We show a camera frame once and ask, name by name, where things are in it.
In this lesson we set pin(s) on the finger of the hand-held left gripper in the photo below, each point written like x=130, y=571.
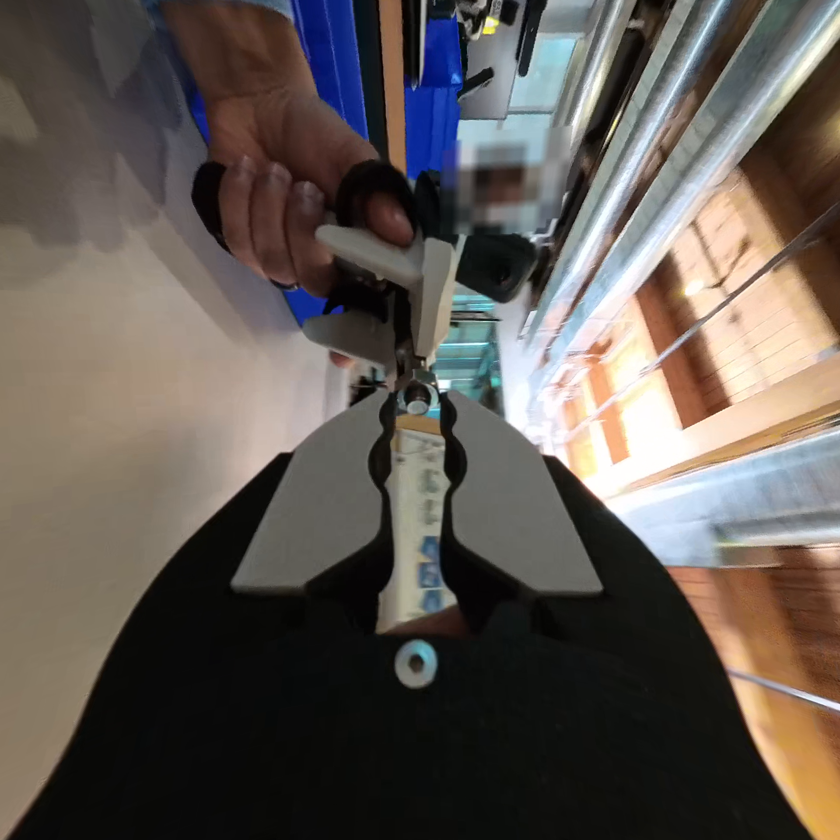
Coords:
x=438, y=295

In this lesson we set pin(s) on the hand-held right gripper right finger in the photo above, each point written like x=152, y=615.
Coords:
x=518, y=512

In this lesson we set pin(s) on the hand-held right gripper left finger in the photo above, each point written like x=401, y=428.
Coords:
x=315, y=512

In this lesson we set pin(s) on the steel hex nut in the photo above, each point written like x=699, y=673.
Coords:
x=417, y=398

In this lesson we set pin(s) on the blue plastic bin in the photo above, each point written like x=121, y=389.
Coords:
x=328, y=65
x=433, y=65

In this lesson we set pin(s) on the person's left hand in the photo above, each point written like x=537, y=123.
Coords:
x=282, y=151

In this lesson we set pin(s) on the printed instruction sheet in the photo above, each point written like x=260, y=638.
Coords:
x=417, y=525

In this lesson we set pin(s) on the wooden office desk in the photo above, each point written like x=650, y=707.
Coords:
x=392, y=79

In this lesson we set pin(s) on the silver ventilation duct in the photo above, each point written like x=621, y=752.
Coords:
x=722, y=118
x=594, y=79

